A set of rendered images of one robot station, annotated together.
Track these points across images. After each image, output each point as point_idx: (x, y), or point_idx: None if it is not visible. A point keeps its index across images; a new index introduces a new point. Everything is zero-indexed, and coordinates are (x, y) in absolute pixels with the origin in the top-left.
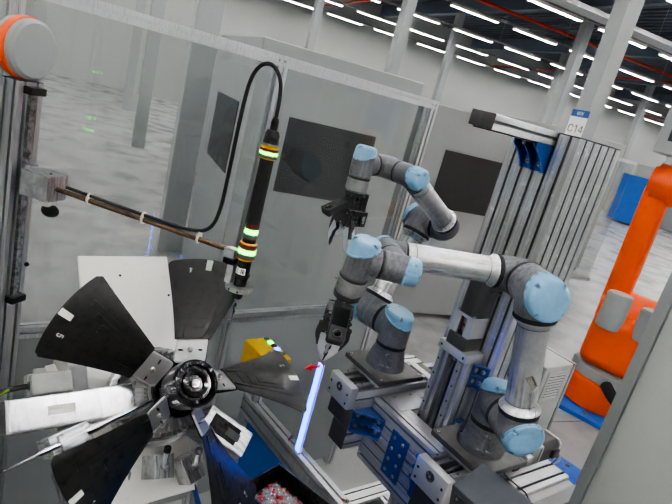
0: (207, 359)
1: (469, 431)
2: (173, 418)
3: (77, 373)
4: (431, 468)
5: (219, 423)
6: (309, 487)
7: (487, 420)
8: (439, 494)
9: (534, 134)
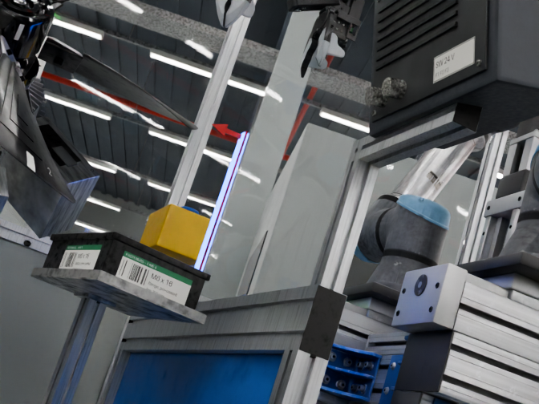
0: (98, 350)
1: (511, 237)
2: None
3: None
4: (423, 269)
5: (48, 135)
6: (189, 332)
7: (535, 183)
8: (434, 296)
9: None
